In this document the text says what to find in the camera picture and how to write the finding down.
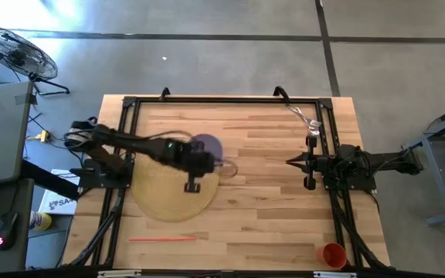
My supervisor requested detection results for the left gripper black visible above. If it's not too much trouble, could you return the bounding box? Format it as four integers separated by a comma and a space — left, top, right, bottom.
178, 139, 239, 194

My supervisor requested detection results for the black floor fan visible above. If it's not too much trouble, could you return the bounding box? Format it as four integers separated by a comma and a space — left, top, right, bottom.
0, 24, 71, 97

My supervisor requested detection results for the pale purple bowl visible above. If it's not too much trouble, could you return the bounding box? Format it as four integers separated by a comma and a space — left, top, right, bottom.
190, 133, 224, 162

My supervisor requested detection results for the thin red straw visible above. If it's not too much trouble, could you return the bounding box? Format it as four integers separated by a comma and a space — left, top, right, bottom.
128, 236, 199, 242

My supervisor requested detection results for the grey-blue metal cart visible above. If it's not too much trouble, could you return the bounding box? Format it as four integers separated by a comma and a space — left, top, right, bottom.
401, 98, 445, 228

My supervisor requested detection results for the round yellow woven placemat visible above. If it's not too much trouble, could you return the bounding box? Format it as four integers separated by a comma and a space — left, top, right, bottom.
130, 151, 221, 224

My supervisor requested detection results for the yellow power strip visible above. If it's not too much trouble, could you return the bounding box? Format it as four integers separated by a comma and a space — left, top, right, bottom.
26, 130, 50, 144

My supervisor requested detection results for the black computer mouse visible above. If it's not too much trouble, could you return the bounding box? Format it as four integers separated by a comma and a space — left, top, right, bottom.
0, 211, 19, 252

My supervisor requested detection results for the black aluminium table frame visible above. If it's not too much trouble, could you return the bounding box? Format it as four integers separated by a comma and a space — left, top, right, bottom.
63, 85, 392, 271

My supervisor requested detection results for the grey tape piece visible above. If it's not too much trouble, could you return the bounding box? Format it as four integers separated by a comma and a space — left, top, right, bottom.
14, 91, 39, 107

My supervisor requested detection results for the black diagonal desk beam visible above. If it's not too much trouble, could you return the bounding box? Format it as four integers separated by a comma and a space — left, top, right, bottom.
20, 158, 81, 201

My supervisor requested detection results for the yellow bottle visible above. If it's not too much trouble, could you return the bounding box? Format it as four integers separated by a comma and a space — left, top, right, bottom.
28, 209, 53, 232

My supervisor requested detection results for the white bracket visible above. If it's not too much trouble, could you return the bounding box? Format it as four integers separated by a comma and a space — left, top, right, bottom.
312, 270, 358, 278
97, 270, 143, 278

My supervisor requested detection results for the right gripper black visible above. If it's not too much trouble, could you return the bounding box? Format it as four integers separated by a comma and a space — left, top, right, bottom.
285, 134, 340, 191

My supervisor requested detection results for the white printed cardboard box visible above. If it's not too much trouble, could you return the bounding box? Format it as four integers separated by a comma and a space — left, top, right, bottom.
37, 168, 81, 216

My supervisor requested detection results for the silver metal fork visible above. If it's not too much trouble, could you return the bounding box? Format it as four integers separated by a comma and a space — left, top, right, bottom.
285, 103, 323, 137

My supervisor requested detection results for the orange plastic cup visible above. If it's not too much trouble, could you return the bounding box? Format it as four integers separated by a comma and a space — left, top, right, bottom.
316, 242, 348, 270

